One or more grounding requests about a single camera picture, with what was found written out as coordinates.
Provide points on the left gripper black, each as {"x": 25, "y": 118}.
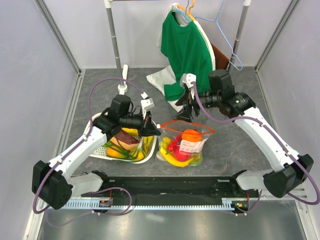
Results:
{"x": 149, "y": 129}

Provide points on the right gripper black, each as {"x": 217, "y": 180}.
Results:
{"x": 185, "y": 113}

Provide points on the yellow toy banana bunch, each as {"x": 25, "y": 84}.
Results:
{"x": 169, "y": 156}

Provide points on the orange toy orange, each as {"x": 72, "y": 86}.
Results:
{"x": 191, "y": 135}

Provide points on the white toy radish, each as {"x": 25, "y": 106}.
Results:
{"x": 160, "y": 157}

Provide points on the red toy chili pepper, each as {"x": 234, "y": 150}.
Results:
{"x": 175, "y": 142}

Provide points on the clear zip top bag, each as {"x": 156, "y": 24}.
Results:
{"x": 173, "y": 128}

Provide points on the green toy cabbage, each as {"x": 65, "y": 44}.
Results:
{"x": 197, "y": 161}

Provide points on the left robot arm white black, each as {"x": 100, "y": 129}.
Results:
{"x": 53, "y": 182}

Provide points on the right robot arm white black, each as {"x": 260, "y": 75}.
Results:
{"x": 289, "y": 169}

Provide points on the brown toy food piece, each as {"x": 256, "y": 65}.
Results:
{"x": 125, "y": 141}

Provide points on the white plastic food basket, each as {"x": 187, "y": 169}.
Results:
{"x": 100, "y": 154}

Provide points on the green toy scallion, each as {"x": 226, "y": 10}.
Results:
{"x": 120, "y": 150}

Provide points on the white cloth garment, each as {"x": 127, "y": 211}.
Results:
{"x": 164, "y": 80}

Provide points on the yellow green toy mango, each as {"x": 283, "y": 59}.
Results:
{"x": 134, "y": 155}

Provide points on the green toy leaf vegetable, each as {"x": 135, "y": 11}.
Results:
{"x": 107, "y": 144}

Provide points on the clothes rack left pole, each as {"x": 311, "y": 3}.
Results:
{"x": 122, "y": 70}

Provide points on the clothes rack pole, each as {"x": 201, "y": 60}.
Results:
{"x": 122, "y": 70}
{"x": 243, "y": 16}

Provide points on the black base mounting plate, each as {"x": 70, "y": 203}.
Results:
{"x": 180, "y": 190}

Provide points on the brown cloth garment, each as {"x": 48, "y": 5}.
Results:
{"x": 221, "y": 60}

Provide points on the green T-shirt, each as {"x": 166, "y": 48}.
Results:
{"x": 187, "y": 53}

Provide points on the clothes rack right pole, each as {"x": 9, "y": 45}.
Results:
{"x": 243, "y": 16}

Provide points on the orange hanger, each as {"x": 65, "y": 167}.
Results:
{"x": 188, "y": 9}

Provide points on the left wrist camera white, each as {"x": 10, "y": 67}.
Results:
{"x": 147, "y": 104}

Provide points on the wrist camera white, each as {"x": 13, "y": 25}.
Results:
{"x": 147, "y": 104}
{"x": 188, "y": 80}

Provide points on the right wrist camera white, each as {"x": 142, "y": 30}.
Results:
{"x": 188, "y": 80}

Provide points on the blue wire hanger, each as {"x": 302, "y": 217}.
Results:
{"x": 225, "y": 37}

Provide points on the blue white cable duct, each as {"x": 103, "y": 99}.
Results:
{"x": 97, "y": 204}

